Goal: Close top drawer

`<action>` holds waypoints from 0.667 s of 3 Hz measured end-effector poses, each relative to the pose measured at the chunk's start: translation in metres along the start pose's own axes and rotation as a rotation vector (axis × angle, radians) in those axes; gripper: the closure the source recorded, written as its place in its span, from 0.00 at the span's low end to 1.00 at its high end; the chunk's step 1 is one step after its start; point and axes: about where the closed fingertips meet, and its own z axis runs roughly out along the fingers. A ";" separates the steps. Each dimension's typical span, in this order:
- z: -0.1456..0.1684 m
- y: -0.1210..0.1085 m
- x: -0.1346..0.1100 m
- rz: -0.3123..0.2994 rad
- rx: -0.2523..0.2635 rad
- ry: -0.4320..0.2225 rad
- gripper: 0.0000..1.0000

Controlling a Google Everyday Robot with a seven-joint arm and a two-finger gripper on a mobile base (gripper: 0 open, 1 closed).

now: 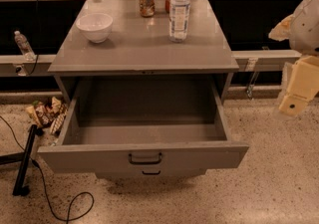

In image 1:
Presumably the black floor cable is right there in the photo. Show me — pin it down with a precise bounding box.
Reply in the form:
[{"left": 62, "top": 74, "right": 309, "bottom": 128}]
[{"left": 0, "top": 115, "right": 95, "bottom": 224}]

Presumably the orange soda can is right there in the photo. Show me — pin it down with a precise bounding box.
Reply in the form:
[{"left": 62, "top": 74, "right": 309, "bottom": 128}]
[{"left": 138, "top": 0, "right": 157, "bottom": 18}]

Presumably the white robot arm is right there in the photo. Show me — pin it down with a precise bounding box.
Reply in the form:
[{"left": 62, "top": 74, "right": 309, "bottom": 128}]
[{"left": 268, "top": 0, "right": 319, "bottom": 116}]

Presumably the black metal stand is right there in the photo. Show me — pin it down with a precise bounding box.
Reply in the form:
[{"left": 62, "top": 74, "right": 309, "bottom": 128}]
[{"left": 0, "top": 124, "right": 40, "bottom": 196}]

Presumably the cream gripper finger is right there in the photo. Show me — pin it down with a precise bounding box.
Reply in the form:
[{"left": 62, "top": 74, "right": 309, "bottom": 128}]
[{"left": 268, "top": 15, "right": 294, "bottom": 42}]

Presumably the crumpled snack bag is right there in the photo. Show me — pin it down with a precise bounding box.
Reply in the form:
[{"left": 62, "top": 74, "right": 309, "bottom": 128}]
[{"left": 26, "top": 97, "right": 68, "bottom": 135}]

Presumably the small water bottle on ledge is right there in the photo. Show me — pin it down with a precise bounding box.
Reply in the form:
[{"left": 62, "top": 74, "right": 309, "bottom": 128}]
[{"left": 14, "top": 31, "right": 36, "bottom": 62}]

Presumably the clear plastic water bottle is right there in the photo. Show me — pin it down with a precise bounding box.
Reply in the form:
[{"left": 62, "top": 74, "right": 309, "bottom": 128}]
[{"left": 168, "top": 0, "right": 190, "bottom": 42}]

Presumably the white ceramic bowl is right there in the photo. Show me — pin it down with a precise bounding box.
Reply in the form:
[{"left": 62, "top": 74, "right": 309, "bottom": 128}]
[{"left": 76, "top": 13, "right": 114, "bottom": 43}]

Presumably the grey lower drawer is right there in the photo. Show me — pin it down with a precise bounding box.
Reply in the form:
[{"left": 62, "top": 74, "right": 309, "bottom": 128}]
[{"left": 96, "top": 169, "right": 206, "bottom": 179}]

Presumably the black hanging cable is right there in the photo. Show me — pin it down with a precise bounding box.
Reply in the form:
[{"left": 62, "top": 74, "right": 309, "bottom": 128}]
[{"left": 27, "top": 0, "right": 50, "bottom": 77}]

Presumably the grey drawer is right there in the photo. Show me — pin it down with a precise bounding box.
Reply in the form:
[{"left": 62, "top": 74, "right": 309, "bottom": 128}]
[
  {"left": 39, "top": 77, "right": 248, "bottom": 174},
  {"left": 96, "top": 169, "right": 206, "bottom": 179}
]

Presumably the grey metal cabinet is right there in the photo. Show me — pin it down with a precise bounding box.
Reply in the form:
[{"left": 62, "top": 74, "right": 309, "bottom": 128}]
[{"left": 47, "top": 0, "right": 240, "bottom": 105}]

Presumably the grey metal railing ledge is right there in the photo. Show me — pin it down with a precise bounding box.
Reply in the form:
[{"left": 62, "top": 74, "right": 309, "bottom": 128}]
[{"left": 0, "top": 50, "right": 301, "bottom": 77}]

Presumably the grey top drawer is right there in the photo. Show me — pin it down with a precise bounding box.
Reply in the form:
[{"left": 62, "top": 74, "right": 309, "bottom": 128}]
[{"left": 39, "top": 77, "right": 248, "bottom": 174}]

